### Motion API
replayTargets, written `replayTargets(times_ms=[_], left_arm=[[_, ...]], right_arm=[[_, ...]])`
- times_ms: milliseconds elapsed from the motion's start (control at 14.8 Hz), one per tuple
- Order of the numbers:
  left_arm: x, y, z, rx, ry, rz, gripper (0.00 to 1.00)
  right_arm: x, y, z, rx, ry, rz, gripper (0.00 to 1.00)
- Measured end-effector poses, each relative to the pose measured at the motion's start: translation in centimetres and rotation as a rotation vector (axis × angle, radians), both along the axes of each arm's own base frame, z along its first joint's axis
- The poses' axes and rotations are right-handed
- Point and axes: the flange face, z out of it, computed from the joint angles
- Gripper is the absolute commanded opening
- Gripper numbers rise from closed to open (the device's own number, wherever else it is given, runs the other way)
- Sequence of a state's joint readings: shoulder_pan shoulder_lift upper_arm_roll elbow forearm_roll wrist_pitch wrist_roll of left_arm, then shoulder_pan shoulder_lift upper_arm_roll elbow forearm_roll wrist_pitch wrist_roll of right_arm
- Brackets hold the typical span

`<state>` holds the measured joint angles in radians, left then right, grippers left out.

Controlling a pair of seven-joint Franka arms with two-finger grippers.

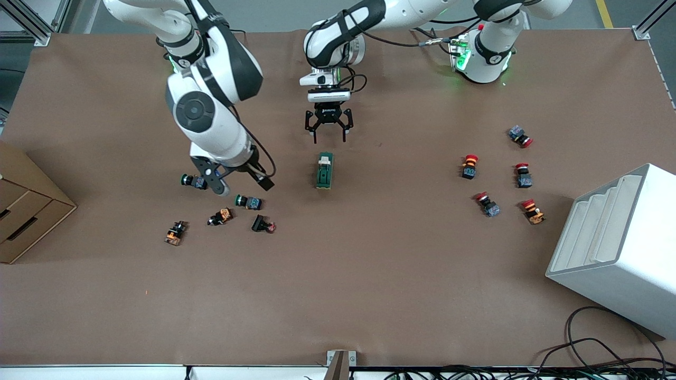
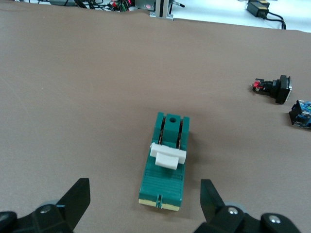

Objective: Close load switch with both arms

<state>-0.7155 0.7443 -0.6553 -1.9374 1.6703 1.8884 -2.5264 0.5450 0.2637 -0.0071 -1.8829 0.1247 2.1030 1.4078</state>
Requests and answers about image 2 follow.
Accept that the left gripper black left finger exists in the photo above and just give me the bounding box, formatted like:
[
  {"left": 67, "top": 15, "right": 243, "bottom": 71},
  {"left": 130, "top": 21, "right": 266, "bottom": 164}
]
[{"left": 0, "top": 178, "right": 91, "bottom": 233}]

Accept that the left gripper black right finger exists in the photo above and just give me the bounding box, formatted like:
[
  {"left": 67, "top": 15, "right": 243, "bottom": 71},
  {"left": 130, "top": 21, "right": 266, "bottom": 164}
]
[{"left": 194, "top": 179, "right": 304, "bottom": 233}]

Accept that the green load switch white handle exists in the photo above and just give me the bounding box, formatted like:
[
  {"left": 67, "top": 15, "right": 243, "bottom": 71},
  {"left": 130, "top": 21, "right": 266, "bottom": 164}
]
[{"left": 138, "top": 111, "right": 190, "bottom": 212}]

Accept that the brown table mat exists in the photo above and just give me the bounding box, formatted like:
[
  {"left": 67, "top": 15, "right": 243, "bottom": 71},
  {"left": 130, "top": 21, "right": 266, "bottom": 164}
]
[{"left": 0, "top": 0, "right": 311, "bottom": 233}]

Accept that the green push button blue block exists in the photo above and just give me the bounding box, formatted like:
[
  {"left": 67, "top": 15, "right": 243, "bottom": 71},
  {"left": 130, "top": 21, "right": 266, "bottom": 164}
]
[{"left": 288, "top": 99, "right": 311, "bottom": 132}]

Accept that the black power adapter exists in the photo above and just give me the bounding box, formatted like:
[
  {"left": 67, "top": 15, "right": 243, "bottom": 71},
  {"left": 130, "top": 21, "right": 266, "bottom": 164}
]
[{"left": 246, "top": 0, "right": 271, "bottom": 18}]

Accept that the grey metal box red dot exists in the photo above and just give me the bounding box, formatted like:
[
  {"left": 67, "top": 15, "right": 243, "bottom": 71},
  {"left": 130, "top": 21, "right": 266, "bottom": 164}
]
[{"left": 135, "top": 0, "right": 156, "bottom": 11}]

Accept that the black switch red tip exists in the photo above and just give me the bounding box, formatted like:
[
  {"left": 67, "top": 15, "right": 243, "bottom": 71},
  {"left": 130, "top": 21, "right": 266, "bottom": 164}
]
[{"left": 250, "top": 74, "right": 293, "bottom": 105}]

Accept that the black power adapter cable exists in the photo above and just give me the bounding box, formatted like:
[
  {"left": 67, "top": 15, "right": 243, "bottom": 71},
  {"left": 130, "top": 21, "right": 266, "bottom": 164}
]
[{"left": 262, "top": 11, "right": 289, "bottom": 30}]

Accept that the tangled black cable bundle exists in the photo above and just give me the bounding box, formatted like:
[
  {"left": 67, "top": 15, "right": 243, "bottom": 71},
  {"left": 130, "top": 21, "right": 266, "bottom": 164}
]
[{"left": 29, "top": 0, "right": 137, "bottom": 12}]

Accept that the aluminium profile post with bracket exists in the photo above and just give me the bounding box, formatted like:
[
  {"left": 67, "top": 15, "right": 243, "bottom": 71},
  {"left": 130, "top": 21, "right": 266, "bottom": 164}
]
[{"left": 148, "top": 0, "right": 174, "bottom": 21}]

